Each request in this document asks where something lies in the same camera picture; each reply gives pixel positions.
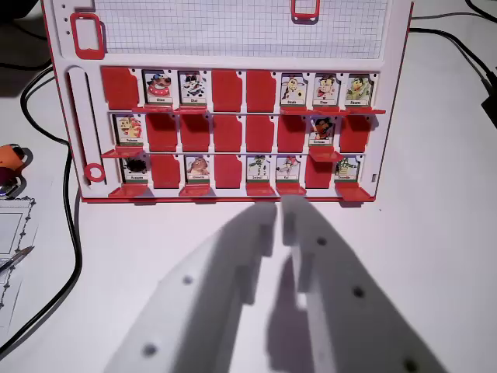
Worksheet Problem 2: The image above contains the red board flap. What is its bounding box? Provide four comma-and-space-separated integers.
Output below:
344, 107, 387, 116

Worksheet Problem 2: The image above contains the silver pen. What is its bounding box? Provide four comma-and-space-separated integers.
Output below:
0, 246, 36, 274

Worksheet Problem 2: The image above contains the white printed paper sheet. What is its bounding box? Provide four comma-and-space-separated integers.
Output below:
0, 197, 36, 312

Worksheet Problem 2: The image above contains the monkey picture card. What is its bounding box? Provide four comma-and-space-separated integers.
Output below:
314, 73, 342, 108

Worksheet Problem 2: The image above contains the giraffe picture card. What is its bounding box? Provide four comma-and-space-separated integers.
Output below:
280, 73, 308, 107

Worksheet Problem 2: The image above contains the orange and purple object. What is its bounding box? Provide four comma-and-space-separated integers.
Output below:
0, 142, 33, 197

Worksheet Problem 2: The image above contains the red and white game board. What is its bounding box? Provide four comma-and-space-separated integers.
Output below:
40, 0, 415, 209

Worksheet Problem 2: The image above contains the dark bulky object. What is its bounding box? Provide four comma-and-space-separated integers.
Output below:
0, 0, 43, 39

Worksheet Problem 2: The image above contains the long black looping cable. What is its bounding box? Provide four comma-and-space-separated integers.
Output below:
0, 65, 84, 357

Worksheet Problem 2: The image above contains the black cable with plug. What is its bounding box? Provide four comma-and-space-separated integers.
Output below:
406, 26, 497, 96

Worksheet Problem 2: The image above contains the thin black cable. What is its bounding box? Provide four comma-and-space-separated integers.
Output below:
0, 61, 54, 72
464, 0, 497, 23

